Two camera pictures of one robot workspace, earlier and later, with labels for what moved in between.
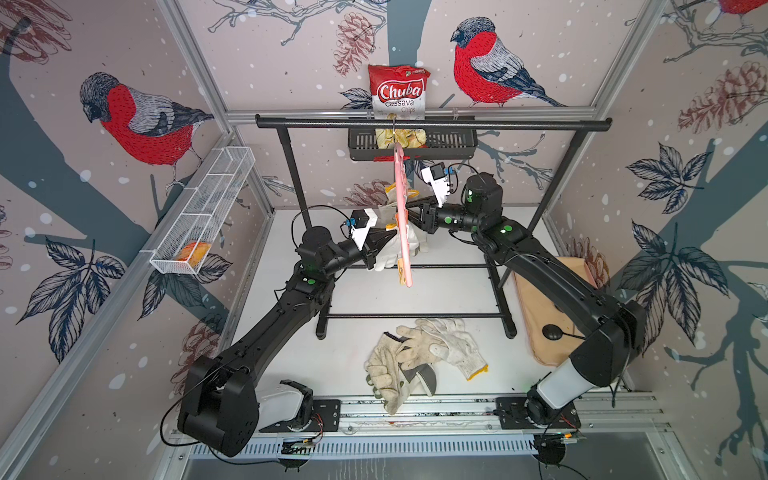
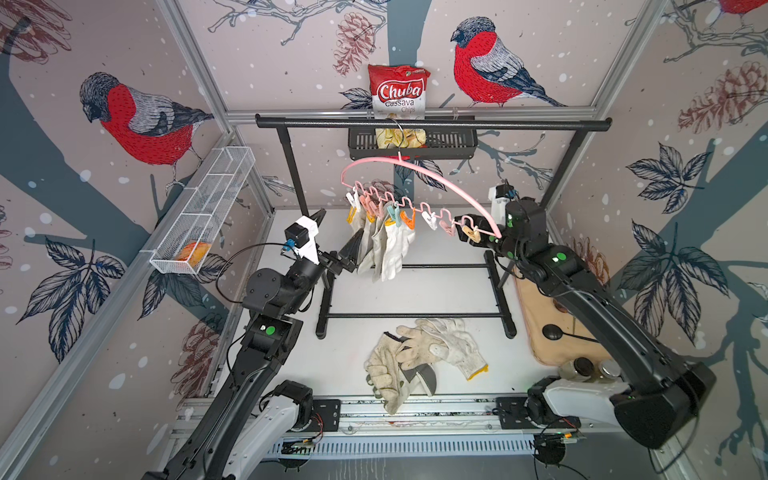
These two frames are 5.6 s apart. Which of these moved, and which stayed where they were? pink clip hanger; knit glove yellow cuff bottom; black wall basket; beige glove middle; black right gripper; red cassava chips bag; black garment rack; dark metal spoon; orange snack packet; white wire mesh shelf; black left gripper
Moved: pink clip hanger; black right gripper; black left gripper
Stayed: black wall basket; beige glove middle; red cassava chips bag; orange snack packet; dark metal spoon; black garment rack; white wire mesh shelf; knit glove yellow cuff bottom
